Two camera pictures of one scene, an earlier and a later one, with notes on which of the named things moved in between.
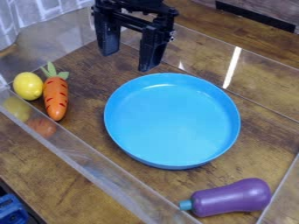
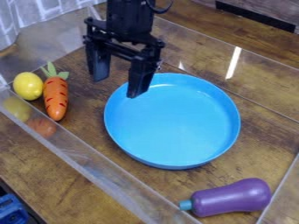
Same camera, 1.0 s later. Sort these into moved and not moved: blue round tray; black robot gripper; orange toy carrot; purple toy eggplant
Moved: black robot gripper
Not moved: purple toy eggplant; blue round tray; orange toy carrot
